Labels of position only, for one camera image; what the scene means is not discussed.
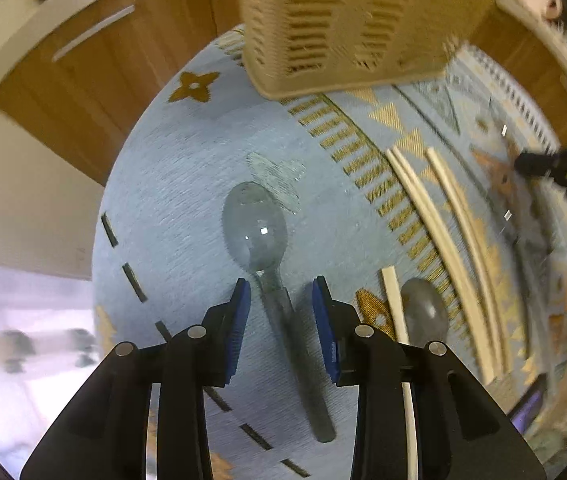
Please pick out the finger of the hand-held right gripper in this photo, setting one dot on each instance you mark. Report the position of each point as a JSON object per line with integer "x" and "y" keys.
{"x": 558, "y": 165}

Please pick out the wooden kitchen base cabinet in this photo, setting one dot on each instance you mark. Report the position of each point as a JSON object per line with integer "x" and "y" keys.
{"x": 88, "y": 100}

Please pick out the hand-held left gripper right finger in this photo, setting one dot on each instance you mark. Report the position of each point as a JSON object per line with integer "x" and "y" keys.
{"x": 321, "y": 330}

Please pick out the cream chopstick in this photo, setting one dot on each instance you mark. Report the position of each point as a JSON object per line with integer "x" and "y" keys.
{"x": 407, "y": 160}
{"x": 441, "y": 170}
{"x": 393, "y": 300}

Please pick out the pair of cream chopsticks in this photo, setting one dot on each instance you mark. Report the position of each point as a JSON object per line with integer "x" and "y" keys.
{"x": 394, "y": 157}

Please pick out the white kitchen countertop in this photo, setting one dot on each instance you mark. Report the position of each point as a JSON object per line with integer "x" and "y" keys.
{"x": 63, "y": 10}

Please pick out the tan plastic utensil basket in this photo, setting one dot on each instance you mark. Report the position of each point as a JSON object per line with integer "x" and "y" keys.
{"x": 343, "y": 25}

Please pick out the smoky grey plastic spoon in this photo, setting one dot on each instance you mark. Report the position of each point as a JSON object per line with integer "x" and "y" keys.
{"x": 256, "y": 225}
{"x": 423, "y": 310}

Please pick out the blue patterned table cloth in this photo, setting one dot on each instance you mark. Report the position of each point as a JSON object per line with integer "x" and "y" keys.
{"x": 188, "y": 185}

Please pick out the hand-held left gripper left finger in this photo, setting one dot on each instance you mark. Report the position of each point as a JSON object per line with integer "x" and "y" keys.
{"x": 241, "y": 330}

